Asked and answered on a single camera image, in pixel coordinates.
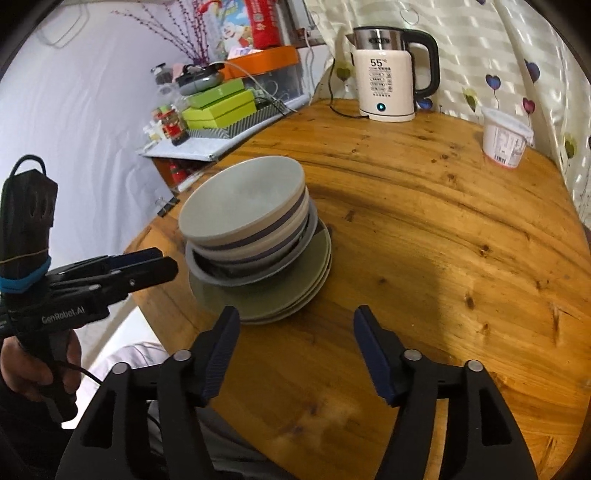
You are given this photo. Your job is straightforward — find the stainless steel bowl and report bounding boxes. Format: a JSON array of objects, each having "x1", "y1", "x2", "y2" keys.
[{"x1": 185, "y1": 198, "x2": 320, "y2": 288}]

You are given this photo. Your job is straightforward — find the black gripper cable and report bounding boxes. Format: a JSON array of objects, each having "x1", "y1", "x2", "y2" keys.
[{"x1": 58, "y1": 361, "x2": 105, "y2": 384}]

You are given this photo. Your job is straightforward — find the small white blue-banded bowl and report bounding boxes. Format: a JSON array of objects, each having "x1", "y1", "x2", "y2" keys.
[{"x1": 178, "y1": 157, "x2": 308, "y2": 250}]

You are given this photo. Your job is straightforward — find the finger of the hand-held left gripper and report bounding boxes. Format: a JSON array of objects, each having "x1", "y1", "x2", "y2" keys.
[
  {"x1": 47, "y1": 248, "x2": 164, "y2": 281},
  {"x1": 50, "y1": 257, "x2": 179, "y2": 305}
]

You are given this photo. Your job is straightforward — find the purple decorative branches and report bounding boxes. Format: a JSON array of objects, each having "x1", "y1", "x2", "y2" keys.
[{"x1": 111, "y1": 0, "x2": 215, "y2": 65}]

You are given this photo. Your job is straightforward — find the white charging cable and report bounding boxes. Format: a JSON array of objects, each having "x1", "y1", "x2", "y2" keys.
[{"x1": 226, "y1": 60, "x2": 280, "y2": 101}]

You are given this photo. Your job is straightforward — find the heart-print striped curtain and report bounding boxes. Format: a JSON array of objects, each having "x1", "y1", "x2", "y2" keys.
[{"x1": 302, "y1": 0, "x2": 591, "y2": 241}]

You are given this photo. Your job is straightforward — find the large white blue-banded bowl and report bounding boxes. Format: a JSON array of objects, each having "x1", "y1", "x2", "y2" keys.
[{"x1": 185, "y1": 203, "x2": 311, "y2": 271}]

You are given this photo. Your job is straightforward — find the white plastic tub with lid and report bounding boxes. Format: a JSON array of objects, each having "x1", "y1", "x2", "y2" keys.
[{"x1": 481, "y1": 107, "x2": 535, "y2": 169}]

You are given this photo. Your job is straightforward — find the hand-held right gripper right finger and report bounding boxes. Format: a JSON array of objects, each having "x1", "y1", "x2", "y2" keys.
[{"x1": 353, "y1": 305, "x2": 539, "y2": 480}]

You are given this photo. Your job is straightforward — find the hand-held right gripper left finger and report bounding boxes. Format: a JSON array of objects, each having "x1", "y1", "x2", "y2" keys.
[{"x1": 55, "y1": 305, "x2": 242, "y2": 480}]

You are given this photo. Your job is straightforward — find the cream electric kettle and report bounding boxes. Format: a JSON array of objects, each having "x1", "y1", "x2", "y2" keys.
[{"x1": 346, "y1": 26, "x2": 439, "y2": 123}]

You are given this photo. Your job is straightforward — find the person's left hand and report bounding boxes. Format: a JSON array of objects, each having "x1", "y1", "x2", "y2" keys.
[{"x1": 0, "y1": 330, "x2": 84, "y2": 402}]

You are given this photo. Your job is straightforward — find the small olive ceramic plate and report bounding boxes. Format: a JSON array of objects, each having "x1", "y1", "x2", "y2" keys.
[{"x1": 188, "y1": 224, "x2": 329, "y2": 319}]

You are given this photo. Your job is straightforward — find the white paper sheet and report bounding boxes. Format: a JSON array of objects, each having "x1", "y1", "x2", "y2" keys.
[{"x1": 136, "y1": 136, "x2": 241, "y2": 161}]

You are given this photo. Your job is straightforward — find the grey round device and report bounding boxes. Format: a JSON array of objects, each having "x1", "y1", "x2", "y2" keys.
[{"x1": 174, "y1": 64, "x2": 225, "y2": 95}]

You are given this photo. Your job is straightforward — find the black kettle power cord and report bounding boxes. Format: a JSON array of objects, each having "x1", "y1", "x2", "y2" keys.
[{"x1": 329, "y1": 65, "x2": 371, "y2": 121}]

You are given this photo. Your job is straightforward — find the red figurine jar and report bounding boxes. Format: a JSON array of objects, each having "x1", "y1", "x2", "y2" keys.
[{"x1": 154, "y1": 105, "x2": 190, "y2": 147}]

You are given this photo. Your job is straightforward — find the green flat box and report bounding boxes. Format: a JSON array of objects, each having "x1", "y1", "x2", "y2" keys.
[
  {"x1": 187, "y1": 78, "x2": 245, "y2": 109},
  {"x1": 181, "y1": 89, "x2": 257, "y2": 131}
]

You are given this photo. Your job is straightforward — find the black white striped box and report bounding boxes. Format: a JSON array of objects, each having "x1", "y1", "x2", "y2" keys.
[{"x1": 185, "y1": 99, "x2": 289, "y2": 139}]

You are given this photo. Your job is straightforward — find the red snack package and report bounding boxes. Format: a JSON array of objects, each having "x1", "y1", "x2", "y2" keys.
[{"x1": 210, "y1": 0, "x2": 254, "y2": 58}]

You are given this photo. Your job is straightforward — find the orange-lid clear storage box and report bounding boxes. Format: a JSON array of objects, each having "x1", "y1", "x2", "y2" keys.
[{"x1": 222, "y1": 45, "x2": 312, "y2": 114}]

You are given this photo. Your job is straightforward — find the small glass jar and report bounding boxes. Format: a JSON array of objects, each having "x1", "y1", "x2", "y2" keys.
[{"x1": 151, "y1": 64, "x2": 174, "y2": 95}]

